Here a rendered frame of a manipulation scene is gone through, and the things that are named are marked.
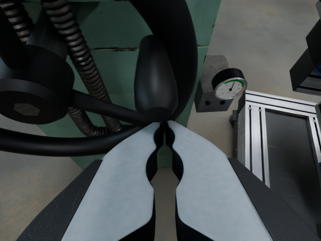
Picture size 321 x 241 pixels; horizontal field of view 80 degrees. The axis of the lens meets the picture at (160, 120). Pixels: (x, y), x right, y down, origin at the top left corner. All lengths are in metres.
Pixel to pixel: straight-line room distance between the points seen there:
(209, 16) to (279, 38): 1.58
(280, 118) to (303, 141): 0.13
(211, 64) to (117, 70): 0.23
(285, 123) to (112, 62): 0.83
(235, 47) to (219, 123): 0.72
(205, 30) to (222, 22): 1.54
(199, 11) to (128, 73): 0.18
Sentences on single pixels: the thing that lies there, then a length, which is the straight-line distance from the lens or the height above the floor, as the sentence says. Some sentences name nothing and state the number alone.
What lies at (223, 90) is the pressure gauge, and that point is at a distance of 0.40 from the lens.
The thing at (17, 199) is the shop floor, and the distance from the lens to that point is 1.14.
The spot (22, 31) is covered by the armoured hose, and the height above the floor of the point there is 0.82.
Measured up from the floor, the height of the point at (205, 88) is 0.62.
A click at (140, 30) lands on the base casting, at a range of 0.36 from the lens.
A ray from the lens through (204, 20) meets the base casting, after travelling 0.36.
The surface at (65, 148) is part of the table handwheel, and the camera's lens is 0.30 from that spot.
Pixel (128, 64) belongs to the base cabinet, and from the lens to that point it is 0.40.
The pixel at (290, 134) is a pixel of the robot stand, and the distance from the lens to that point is 1.02.
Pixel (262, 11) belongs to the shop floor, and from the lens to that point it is 2.20.
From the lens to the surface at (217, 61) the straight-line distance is 0.51.
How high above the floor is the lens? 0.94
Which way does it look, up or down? 58 degrees down
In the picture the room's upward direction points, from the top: 2 degrees clockwise
